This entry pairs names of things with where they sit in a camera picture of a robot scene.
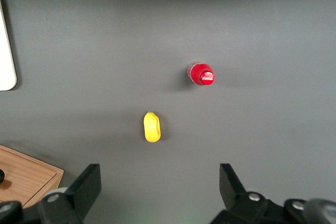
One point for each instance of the white rectangular tray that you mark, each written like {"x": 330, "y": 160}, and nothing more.
{"x": 5, "y": 58}

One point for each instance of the yellow lemon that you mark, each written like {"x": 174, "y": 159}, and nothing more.
{"x": 151, "y": 127}

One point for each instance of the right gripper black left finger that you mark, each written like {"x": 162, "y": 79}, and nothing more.
{"x": 84, "y": 190}

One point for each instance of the dark grey table mat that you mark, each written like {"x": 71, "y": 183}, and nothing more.
{"x": 168, "y": 24}

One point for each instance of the red cola bottle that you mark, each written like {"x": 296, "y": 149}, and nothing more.
{"x": 200, "y": 74}

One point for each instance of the wooden drawer cabinet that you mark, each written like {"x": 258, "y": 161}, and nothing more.
{"x": 59, "y": 175}

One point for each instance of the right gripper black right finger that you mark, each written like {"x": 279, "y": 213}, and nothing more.
{"x": 233, "y": 192}

